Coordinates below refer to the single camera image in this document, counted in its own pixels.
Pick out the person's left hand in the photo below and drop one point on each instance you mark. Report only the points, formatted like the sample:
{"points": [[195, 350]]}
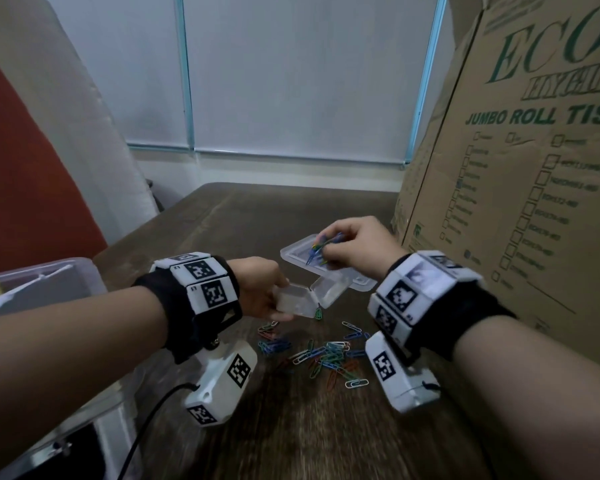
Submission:
{"points": [[257, 289]]}

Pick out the person's right hand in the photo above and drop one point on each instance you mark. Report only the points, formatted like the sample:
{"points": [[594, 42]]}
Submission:
{"points": [[370, 244]]}

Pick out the small clear paper clip box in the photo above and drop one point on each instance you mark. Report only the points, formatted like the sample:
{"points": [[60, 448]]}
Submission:
{"points": [[295, 299]]}

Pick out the clear plastic container lid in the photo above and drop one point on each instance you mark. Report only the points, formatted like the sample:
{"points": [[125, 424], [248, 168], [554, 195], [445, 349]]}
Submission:
{"points": [[295, 252]]}

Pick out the coloured paper clips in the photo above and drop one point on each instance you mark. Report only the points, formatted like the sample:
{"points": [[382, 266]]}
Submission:
{"points": [[330, 357]]}

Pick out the clear plastic storage bin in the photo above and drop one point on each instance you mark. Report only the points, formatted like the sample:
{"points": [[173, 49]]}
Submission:
{"points": [[95, 419]]}

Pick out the person's right forearm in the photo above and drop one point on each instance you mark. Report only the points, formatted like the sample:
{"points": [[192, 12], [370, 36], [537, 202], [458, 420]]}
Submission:
{"points": [[540, 394]]}

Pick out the person's left forearm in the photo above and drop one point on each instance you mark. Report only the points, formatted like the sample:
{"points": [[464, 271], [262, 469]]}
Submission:
{"points": [[55, 369]]}

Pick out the black wristband with marker tiles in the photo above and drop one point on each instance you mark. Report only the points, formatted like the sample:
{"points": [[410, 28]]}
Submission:
{"points": [[430, 294], [200, 289]]}

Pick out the large printed cardboard box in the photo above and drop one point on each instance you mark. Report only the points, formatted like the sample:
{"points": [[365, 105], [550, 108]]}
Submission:
{"points": [[520, 194]]}

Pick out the frosted glass partition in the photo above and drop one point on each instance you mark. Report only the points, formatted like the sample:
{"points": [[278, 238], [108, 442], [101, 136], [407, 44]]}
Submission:
{"points": [[305, 69]]}

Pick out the red panel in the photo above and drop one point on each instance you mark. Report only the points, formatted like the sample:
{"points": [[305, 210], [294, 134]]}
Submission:
{"points": [[25, 194]]}

